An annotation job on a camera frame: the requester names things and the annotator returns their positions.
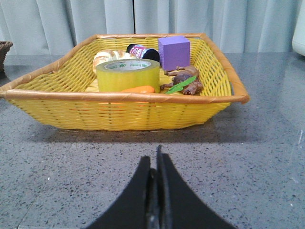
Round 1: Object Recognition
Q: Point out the purple foam cube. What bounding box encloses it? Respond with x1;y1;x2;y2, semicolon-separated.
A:
158;36;190;71

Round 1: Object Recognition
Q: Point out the brown wicker basket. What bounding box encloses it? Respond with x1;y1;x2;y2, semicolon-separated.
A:
0;41;13;72

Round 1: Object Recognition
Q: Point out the white object at right edge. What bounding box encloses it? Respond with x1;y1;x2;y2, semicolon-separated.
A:
292;0;305;56

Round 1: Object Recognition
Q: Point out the white curtain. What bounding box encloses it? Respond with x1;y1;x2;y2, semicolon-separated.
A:
0;0;301;55

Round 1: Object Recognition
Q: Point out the yellow tape roll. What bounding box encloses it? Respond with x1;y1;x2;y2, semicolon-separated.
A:
96;59;160;93

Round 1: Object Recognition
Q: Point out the brown toy animal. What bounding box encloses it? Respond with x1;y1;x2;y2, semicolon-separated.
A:
160;66;203;95

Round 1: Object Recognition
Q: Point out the yellow woven basket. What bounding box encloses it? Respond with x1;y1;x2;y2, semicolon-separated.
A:
0;33;250;131

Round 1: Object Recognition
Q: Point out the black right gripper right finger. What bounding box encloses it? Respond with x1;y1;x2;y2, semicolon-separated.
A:
157;145;234;229

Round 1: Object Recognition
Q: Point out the toy bread loaf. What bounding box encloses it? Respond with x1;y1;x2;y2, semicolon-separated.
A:
92;50;136;73

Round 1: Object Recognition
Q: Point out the orange toy carrot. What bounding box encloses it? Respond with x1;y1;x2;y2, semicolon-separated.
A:
122;85;155;94

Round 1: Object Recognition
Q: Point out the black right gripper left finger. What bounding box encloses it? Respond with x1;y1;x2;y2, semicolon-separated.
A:
87;156;151;229

